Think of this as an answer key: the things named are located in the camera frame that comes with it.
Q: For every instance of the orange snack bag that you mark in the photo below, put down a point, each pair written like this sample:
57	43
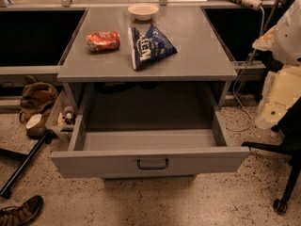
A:
103	40

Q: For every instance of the black top drawer handle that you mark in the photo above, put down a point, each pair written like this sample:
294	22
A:
156	164

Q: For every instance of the blue chip bag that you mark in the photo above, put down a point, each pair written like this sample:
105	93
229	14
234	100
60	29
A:
149	47

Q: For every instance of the grey top drawer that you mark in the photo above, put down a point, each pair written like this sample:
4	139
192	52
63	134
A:
175	129

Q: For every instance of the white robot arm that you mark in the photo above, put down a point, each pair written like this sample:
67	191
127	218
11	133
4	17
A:
284	39

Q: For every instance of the brown shoe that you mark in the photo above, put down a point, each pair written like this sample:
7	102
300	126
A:
21	215

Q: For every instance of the black metal floor bar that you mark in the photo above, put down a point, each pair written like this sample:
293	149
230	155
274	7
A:
24	159

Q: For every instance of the grey drawer cabinet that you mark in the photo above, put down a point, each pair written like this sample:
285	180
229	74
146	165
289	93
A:
200	57

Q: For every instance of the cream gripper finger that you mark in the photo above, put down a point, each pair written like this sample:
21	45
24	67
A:
280	92

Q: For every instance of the white ceramic bowl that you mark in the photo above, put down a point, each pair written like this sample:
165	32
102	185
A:
142	11

